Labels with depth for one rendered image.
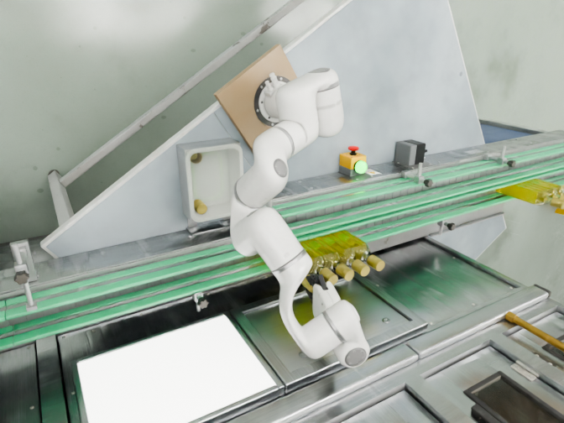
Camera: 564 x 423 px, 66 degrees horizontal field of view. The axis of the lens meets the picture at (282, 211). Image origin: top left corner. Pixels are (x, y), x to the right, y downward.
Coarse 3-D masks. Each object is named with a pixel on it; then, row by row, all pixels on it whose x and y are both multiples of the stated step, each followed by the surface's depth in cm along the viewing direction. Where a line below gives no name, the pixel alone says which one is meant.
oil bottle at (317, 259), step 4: (300, 244) 135; (304, 244) 135; (304, 248) 132; (308, 248) 132; (308, 252) 130; (312, 252) 130; (312, 256) 128; (316, 256) 128; (320, 256) 128; (312, 260) 126; (316, 260) 126; (320, 260) 127; (312, 264) 126; (316, 264) 126; (320, 264) 126; (324, 264) 128; (312, 268) 126; (308, 272) 127; (312, 272) 126
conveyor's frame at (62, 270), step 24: (504, 144) 198; (528, 144) 198; (384, 168) 166; (408, 168) 166; (432, 168) 168; (288, 192) 142; (312, 192) 143; (144, 240) 132; (168, 240) 131; (192, 240) 131; (216, 240) 131; (48, 264) 118; (72, 264) 118; (96, 264) 118; (120, 264) 119; (144, 264) 123; (0, 288) 108
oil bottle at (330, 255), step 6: (306, 240) 138; (312, 240) 138; (318, 240) 138; (312, 246) 134; (318, 246) 134; (324, 246) 134; (318, 252) 131; (324, 252) 131; (330, 252) 131; (336, 252) 131; (324, 258) 129; (330, 258) 128; (336, 258) 129; (330, 264) 129
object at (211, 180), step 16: (224, 144) 127; (208, 160) 133; (224, 160) 135; (240, 160) 130; (192, 176) 132; (208, 176) 135; (224, 176) 137; (240, 176) 132; (192, 192) 126; (208, 192) 136; (224, 192) 139; (192, 208) 128; (208, 208) 136; (224, 208) 137
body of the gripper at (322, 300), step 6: (330, 282) 112; (318, 288) 110; (330, 288) 109; (318, 294) 108; (324, 294) 107; (330, 294) 107; (336, 294) 107; (318, 300) 108; (324, 300) 106; (330, 300) 105; (336, 300) 105; (312, 306) 115; (318, 306) 108; (324, 306) 105; (318, 312) 109
